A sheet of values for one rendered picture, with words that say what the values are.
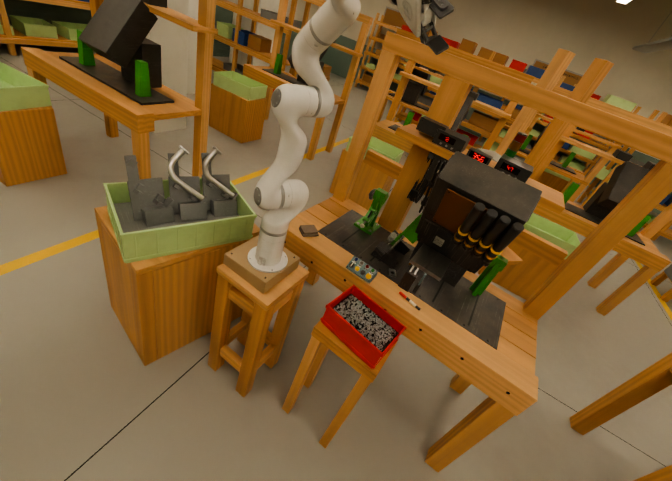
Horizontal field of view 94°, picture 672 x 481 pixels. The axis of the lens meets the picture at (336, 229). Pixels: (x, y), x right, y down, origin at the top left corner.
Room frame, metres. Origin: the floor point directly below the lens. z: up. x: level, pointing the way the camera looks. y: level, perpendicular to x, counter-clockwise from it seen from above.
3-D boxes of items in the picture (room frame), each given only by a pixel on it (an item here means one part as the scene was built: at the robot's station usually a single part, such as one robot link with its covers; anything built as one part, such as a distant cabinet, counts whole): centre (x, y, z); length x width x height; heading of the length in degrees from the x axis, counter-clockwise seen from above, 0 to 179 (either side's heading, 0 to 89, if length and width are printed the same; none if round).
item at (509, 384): (1.23, -0.39, 0.82); 1.50 x 0.14 x 0.15; 68
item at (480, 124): (8.43, -1.95, 1.12); 3.01 x 0.54 x 2.24; 72
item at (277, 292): (1.11, 0.26, 0.83); 0.32 x 0.32 x 0.04; 69
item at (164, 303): (1.31, 0.81, 0.39); 0.68 x 0.52 x 0.79; 148
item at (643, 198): (1.77, -0.60, 1.36); 1.49 x 0.09 x 0.97; 68
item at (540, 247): (1.83, -0.63, 1.23); 1.30 x 0.05 x 0.09; 68
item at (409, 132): (1.73, -0.59, 1.52); 0.90 x 0.25 x 0.04; 68
